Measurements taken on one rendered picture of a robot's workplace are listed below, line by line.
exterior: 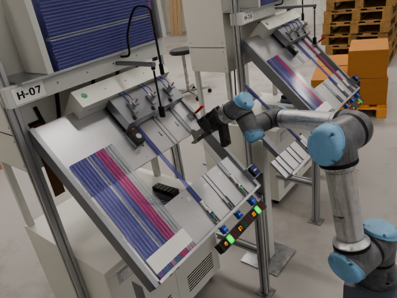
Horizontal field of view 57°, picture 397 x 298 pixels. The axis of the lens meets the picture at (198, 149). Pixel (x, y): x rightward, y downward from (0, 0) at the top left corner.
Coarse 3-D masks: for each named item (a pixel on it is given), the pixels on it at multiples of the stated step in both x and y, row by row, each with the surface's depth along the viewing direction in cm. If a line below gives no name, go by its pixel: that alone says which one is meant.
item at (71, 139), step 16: (96, 112) 148; (48, 128) 134; (64, 128) 137; (80, 128) 141; (96, 128) 144; (112, 128) 147; (144, 128) 155; (160, 128) 159; (176, 128) 163; (192, 128) 168; (48, 144) 131; (64, 144) 134; (80, 144) 137; (96, 144) 140; (128, 144) 147; (144, 144) 150; (160, 144) 154; (64, 160) 131; (128, 160) 143; (144, 160) 146
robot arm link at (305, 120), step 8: (264, 112) 144; (272, 112) 143; (280, 112) 140; (288, 112) 137; (296, 112) 134; (304, 112) 131; (312, 112) 128; (320, 112) 126; (328, 112) 123; (336, 112) 119; (344, 112) 115; (352, 112) 110; (360, 112) 111; (272, 120) 142; (280, 120) 139; (288, 120) 136; (296, 120) 133; (304, 120) 129; (312, 120) 126; (320, 120) 124; (328, 120) 121; (368, 120) 108; (288, 128) 140; (296, 128) 135; (304, 128) 131; (312, 128) 128; (368, 128) 107
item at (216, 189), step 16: (224, 160) 166; (208, 176) 157; (224, 176) 161; (240, 176) 166; (208, 192) 153; (224, 192) 157; (240, 192) 161; (176, 208) 141; (192, 208) 145; (224, 208) 152; (192, 224) 141; (208, 224) 144
